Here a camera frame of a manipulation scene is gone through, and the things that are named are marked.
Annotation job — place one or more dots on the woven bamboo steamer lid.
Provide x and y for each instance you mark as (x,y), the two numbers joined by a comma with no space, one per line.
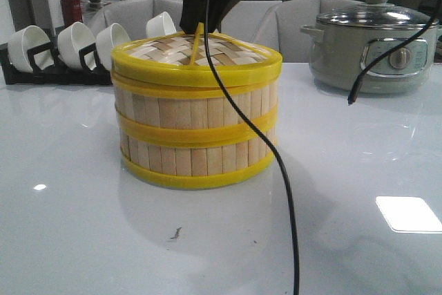
(196,61)

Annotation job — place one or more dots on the bamboo steamer drawer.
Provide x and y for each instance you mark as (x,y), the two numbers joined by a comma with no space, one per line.
(184,108)
(194,168)

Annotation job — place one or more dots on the white cabinet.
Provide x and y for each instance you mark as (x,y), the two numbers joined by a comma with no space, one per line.
(243,19)

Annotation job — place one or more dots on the right grey chair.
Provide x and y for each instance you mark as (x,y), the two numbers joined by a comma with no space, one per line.
(279,29)

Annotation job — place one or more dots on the grey chair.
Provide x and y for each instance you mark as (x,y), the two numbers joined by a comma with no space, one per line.
(134,14)
(279,29)

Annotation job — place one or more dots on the white bowl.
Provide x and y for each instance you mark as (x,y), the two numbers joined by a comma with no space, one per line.
(71,40)
(160,25)
(107,39)
(21,42)

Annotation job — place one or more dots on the left grey chair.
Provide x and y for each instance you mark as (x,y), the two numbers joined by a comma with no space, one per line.
(134,14)

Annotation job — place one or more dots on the grey electric cooking pot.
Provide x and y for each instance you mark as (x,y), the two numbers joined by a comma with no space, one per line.
(340,53)

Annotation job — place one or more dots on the glass pot lid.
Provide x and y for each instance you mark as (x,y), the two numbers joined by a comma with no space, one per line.
(375,14)

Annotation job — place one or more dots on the black dish rack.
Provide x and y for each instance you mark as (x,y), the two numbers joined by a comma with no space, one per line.
(91,72)

